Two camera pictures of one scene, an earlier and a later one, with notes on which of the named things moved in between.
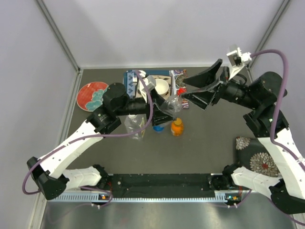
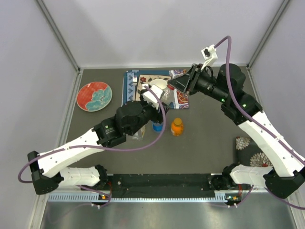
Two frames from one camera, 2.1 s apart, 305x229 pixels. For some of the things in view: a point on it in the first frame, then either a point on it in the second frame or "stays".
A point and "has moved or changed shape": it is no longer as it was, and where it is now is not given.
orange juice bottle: (177, 127) stays
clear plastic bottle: (173, 105) → (167, 97)
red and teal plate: (89, 96) stays
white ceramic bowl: (162, 86) stays
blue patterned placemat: (130, 80) stays
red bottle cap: (181, 90) has moved or changed shape
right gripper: (202, 98) → (181, 83)
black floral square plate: (251, 153) stays
